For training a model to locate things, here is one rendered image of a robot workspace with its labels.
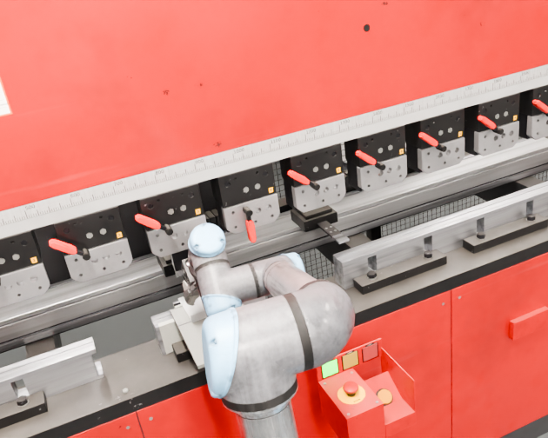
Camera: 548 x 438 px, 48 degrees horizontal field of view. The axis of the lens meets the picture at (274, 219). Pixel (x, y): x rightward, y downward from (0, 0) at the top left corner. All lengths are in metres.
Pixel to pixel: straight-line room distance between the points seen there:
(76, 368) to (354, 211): 1.01
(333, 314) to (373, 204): 1.26
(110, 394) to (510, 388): 1.38
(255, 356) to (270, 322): 0.05
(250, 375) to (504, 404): 1.63
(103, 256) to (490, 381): 1.38
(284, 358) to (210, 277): 0.43
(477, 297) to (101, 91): 1.27
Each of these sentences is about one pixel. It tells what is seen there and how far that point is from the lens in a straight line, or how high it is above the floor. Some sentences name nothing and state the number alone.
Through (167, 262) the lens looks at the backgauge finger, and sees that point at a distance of 1.84.
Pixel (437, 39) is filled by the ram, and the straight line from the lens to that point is 1.74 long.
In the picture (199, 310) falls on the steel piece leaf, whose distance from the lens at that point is 1.64.
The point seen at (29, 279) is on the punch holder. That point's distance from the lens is 1.54.
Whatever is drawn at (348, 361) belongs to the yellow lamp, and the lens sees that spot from 1.69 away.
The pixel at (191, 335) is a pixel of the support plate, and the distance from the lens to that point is 1.56.
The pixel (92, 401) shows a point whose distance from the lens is 1.67.
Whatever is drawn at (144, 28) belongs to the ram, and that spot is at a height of 1.72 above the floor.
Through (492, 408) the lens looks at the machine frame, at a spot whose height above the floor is 0.26.
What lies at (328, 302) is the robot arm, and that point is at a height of 1.40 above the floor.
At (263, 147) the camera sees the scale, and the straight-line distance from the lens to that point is 1.55.
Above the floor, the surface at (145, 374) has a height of 0.87.
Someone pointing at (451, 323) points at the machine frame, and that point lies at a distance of 2.00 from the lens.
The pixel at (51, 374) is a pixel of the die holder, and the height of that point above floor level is 0.94.
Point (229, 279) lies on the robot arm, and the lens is 1.25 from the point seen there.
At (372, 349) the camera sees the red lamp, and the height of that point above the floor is 0.82.
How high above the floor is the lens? 1.91
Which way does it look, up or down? 26 degrees down
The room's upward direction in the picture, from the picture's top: 8 degrees counter-clockwise
